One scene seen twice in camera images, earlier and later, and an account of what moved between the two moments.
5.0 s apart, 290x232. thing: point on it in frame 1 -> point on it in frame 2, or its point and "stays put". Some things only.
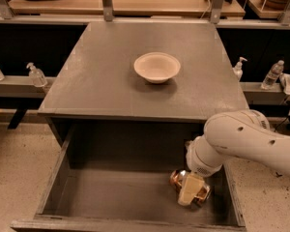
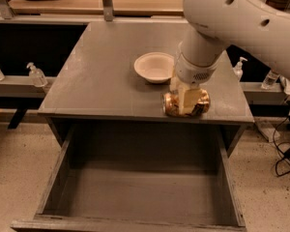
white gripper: (199, 165) -> (192, 71)
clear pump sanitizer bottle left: (37, 75) stays put
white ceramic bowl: (157, 67) stays put
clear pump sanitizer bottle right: (238, 69) stays put
